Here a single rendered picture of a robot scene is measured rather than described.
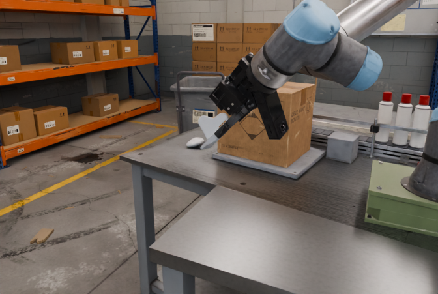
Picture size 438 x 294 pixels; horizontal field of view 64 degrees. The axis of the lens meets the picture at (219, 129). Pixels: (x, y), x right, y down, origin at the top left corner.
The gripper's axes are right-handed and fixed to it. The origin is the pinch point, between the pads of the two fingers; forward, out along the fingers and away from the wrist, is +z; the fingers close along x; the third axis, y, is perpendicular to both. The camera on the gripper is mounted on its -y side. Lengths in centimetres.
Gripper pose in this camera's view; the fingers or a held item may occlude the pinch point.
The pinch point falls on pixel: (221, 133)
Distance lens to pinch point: 78.9
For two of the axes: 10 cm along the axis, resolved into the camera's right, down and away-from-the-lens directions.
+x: -5.5, 4.9, -6.8
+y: -6.9, -7.2, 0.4
